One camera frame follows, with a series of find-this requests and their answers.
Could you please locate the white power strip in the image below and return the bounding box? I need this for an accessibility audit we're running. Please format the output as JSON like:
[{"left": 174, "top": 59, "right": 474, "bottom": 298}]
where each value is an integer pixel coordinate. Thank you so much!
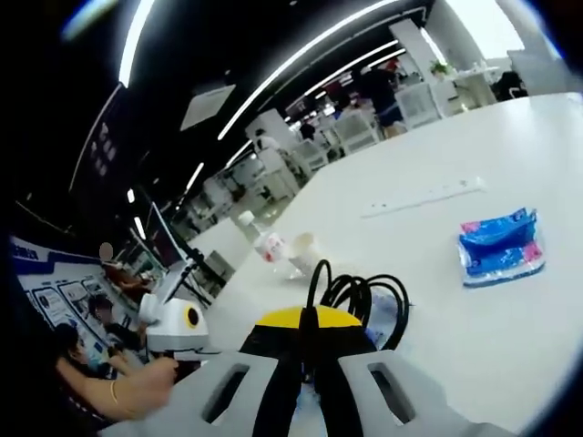
[{"left": 361, "top": 177, "right": 485, "bottom": 220}]

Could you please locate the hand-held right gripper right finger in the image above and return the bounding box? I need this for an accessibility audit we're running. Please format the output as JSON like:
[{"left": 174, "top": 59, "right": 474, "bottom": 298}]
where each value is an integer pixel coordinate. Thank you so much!
[{"left": 302, "top": 305, "right": 518, "bottom": 437}]

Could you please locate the dark computer monitor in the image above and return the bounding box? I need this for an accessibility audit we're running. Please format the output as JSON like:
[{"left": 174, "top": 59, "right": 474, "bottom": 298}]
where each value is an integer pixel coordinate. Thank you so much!
[{"left": 148, "top": 201, "right": 193, "bottom": 275}]

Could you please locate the green potted plant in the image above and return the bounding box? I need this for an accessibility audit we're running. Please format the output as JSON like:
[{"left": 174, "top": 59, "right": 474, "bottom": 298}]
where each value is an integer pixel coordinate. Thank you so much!
[{"left": 429, "top": 58, "right": 455, "bottom": 82}]

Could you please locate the white cabinet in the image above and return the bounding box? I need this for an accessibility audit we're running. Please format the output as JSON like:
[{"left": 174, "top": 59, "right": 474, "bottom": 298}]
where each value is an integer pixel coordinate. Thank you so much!
[{"left": 444, "top": 66, "right": 501, "bottom": 108}]

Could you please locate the clear water bottle red label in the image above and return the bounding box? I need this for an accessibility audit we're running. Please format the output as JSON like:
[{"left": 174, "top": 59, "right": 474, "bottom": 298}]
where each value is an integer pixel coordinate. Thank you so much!
[{"left": 239, "top": 210, "right": 304, "bottom": 279}]

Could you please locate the blue wet wipes packet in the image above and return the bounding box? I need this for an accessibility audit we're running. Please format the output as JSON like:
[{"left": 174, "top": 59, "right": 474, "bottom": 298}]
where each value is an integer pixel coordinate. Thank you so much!
[{"left": 456, "top": 207, "right": 547, "bottom": 289}]

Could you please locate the long ceiling light strip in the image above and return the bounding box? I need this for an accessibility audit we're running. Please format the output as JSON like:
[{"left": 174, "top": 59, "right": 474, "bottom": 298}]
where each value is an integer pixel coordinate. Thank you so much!
[{"left": 217, "top": 0, "right": 414, "bottom": 140}]

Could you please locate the person's left hand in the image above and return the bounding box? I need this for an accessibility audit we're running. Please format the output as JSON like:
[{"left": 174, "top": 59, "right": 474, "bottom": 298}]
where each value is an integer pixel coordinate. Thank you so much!
[{"left": 121, "top": 356, "right": 180, "bottom": 413}]

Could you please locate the white mesh chair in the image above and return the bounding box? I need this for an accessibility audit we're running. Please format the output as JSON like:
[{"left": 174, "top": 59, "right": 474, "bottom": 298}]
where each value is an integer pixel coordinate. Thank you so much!
[{"left": 394, "top": 84, "right": 444, "bottom": 129}]

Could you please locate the wall poster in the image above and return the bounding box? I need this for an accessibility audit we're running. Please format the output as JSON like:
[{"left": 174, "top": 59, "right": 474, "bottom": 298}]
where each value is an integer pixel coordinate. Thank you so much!
[{"left": 10, "top": 235, "right": 111, "bottom": 352}]

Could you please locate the ceiling air conditioner panel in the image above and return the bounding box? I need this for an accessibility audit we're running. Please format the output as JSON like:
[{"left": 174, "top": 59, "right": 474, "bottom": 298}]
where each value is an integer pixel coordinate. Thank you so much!
[{"left": 180, "top": 85, "right": 237, "bottom": 132}]

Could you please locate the black cable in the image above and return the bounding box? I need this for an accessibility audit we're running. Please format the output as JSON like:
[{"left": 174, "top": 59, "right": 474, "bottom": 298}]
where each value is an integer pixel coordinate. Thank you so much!
[{"left": 298, "top": 259, "right": 411, "bottom": 388}]

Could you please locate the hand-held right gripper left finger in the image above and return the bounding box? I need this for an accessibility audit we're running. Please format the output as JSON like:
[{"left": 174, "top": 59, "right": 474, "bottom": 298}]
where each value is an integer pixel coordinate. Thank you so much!
[{"left": 102, "top": 305, "right": 306, "bottom": 437}]

